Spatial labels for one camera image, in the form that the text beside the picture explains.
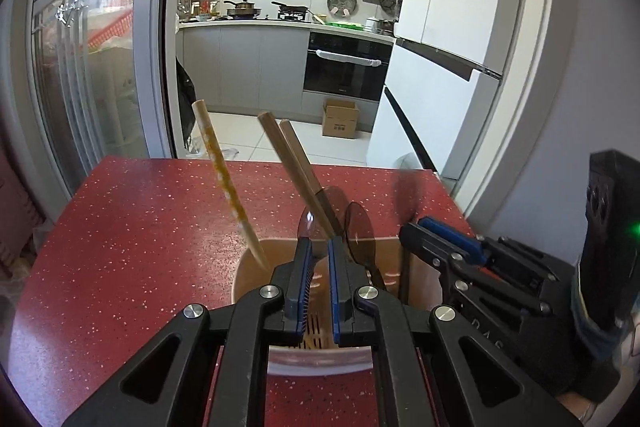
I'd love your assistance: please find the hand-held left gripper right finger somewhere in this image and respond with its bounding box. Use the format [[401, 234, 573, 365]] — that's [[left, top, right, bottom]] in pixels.
[[327, 237, 583, 427]]

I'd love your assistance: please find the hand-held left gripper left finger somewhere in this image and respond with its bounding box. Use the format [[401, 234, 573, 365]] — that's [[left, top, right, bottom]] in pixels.
[[60, 238, 316, 427]]

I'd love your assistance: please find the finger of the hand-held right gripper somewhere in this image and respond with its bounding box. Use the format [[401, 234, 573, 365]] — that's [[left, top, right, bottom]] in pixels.
[[399, 223, 551, 318], [417, 216, 561, 283]]

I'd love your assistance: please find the beige plastic utensil holder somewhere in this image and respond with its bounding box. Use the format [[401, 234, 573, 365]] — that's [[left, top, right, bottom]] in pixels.
[[231, 234, 416, 378]]

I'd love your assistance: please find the dark translucent spoon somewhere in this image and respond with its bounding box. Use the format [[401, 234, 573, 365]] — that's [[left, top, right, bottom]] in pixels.
[[317, 186, 349, 235], [297, 206, 328, 242], [342, 201, 388, 290]]

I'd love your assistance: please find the patterned wooden chopstick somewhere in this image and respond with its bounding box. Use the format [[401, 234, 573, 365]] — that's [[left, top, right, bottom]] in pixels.
[[191, 99, 271, 270]]

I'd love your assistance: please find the cardboard box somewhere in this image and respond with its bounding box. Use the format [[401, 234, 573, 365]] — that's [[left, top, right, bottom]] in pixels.
[[321, 99, 360, 139]]

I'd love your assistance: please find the black built-in oven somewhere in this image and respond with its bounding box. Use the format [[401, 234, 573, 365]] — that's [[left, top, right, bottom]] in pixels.
[[302, 32, 393, 102]]

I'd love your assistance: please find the grey kitchen cabinet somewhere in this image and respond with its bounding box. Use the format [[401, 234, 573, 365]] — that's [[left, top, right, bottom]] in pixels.
[[177, 24, 311, 118]]

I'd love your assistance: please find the cooking pot with lid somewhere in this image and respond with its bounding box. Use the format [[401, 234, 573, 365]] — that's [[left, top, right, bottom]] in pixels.
[[223, 0, 262, 18]]

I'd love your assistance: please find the sliding glass door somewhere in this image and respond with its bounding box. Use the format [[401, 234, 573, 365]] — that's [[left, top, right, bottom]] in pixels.
[[30, 0, 176, 208]]

